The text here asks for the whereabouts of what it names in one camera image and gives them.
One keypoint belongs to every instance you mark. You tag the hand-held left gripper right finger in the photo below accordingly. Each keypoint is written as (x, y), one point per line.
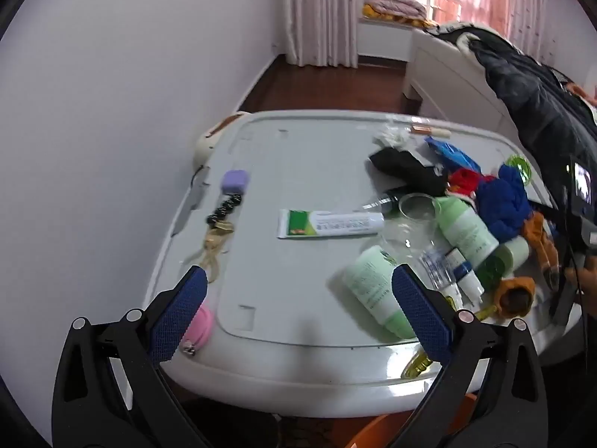
(422, 312)

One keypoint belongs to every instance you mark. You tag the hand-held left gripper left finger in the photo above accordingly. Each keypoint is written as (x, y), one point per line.
(182, 317)

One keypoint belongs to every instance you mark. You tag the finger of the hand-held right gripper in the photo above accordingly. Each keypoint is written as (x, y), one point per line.
(548, 210)
(562, 298)

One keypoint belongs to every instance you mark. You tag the light green tube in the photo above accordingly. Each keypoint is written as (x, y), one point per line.
(373, 284)

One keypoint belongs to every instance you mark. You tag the green glass jar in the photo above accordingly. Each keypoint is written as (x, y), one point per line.
(492, 270)

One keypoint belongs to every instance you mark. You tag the orange plastic basin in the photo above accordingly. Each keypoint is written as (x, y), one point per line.
(373, 431)

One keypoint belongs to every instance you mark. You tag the green white toothpaste tube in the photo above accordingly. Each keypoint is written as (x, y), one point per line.
(326, 224)

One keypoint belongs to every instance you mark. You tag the person's right hand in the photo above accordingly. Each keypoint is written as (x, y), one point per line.
(585, 284)

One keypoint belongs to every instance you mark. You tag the pink round coin purse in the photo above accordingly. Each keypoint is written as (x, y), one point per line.
(201, 326)

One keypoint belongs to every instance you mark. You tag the clear plastic wrapper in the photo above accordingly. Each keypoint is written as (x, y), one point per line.
(436, 268)

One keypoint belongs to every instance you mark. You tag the blue knitted yarn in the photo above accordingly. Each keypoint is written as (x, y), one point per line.
(501, 205)

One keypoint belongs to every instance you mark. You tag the yellow translucent item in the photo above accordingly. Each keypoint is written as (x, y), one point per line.
(417, 366)

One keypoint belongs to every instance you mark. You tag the small white bottle blue label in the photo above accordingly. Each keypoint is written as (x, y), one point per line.
(466, 280)

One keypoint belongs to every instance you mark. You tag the large green white bottle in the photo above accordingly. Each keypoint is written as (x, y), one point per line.
(466, 231)

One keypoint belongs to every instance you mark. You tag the red cloth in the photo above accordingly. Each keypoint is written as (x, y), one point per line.
(464, 179)

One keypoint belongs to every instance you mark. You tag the clear glass cup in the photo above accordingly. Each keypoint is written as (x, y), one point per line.
(415, 205)

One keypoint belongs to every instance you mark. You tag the blue snack packet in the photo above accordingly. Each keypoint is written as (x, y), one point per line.
(450, 151)

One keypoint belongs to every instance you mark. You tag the black tube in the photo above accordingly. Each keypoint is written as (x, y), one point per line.
(387, 197)

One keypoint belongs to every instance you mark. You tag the orange plush toy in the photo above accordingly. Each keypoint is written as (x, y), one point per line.
(583, 93)

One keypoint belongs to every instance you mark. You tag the dark quilted jacket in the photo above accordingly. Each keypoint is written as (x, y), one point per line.
(527, 79)

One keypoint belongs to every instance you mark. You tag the beige lip gloss tube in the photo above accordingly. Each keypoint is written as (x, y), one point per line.
(427, 130)

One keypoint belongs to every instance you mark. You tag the black cloth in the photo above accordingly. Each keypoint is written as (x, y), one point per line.
(405, 168)

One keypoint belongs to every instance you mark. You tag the white crumpled tissue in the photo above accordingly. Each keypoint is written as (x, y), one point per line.
(394, 137)

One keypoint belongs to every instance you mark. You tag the yellow patterned blanket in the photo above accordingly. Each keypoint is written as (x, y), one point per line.
(415, 22)

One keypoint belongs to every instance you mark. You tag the pink folded blanket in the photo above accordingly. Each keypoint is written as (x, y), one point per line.
(396, 2)

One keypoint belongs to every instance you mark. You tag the white patterned curtain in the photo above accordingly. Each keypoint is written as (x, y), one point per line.
(322, 14)

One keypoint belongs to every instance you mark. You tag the white bed frame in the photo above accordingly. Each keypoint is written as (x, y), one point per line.
(443, 74)

